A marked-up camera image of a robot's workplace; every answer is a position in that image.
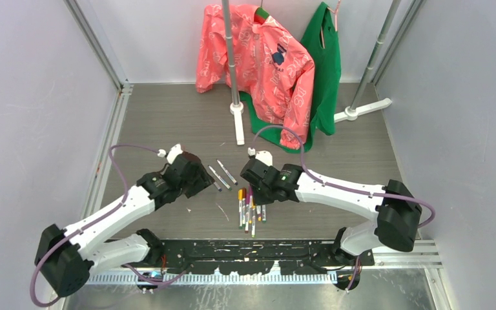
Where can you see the right rack pole with foot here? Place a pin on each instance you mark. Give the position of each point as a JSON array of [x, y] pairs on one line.
[[355, 110]]

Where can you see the green garment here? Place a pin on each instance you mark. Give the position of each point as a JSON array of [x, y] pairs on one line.
[[321, 40]]

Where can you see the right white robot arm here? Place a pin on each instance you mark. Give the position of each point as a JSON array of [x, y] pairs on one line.
[[392, 213]]

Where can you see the rack pole with foot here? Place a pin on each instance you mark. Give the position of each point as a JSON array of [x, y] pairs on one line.
[[236, 107], [355, 110]]

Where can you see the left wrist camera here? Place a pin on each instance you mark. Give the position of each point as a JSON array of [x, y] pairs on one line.
[[171, 154]]

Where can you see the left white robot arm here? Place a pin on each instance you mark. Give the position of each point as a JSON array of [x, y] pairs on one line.
[[68, 257]]

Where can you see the left rack pole with foot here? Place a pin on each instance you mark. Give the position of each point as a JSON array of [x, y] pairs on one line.
[[236, 107]]

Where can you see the short yellow cap marker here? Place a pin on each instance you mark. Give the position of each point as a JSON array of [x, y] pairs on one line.
[[253, 221]]

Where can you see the pink patterned jacket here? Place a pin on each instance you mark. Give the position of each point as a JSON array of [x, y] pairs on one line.
[[271, 66]]

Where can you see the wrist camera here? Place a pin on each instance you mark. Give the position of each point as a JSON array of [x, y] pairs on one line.
[[171, 154], [263, 156]]

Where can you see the lower magenta cap marker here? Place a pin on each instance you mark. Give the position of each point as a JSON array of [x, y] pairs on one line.
[[248, 216]]

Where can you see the brown cap marker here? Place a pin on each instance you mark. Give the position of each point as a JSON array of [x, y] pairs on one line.
[[244, 193]]

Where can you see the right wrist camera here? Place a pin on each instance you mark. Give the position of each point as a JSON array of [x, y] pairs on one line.
[[263, 156]]

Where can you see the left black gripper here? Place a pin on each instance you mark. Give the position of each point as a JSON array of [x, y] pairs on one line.
[[203, 180]]

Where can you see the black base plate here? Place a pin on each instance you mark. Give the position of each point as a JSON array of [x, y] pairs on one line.
[[248, 257]]

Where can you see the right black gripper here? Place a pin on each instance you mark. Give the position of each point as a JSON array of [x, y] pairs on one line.
[[259, 199]]

